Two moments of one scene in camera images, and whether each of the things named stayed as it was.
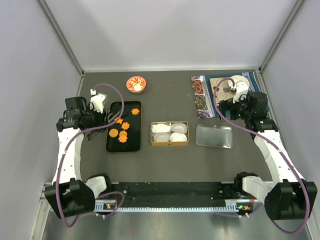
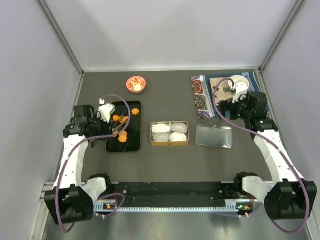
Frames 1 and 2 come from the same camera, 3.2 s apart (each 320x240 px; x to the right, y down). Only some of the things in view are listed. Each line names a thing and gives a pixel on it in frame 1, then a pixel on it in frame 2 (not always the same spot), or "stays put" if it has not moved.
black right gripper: (227, 105) stays put
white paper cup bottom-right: (178, 136) stays put
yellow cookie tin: (169, 143) stays put
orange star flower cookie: (125, 125) → (124, 119)
